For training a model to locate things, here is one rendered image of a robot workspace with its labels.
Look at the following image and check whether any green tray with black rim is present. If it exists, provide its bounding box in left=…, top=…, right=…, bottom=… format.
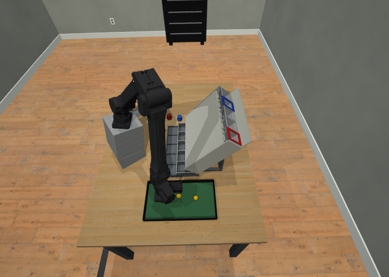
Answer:
left=142, top=179, right=217, bottom=221

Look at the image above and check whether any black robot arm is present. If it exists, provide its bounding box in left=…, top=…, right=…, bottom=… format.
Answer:
left=109, top=68, right=183, bottom=204

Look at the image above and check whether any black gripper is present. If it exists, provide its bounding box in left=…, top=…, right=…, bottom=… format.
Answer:
left=154, top=190, right=164, bottom=203

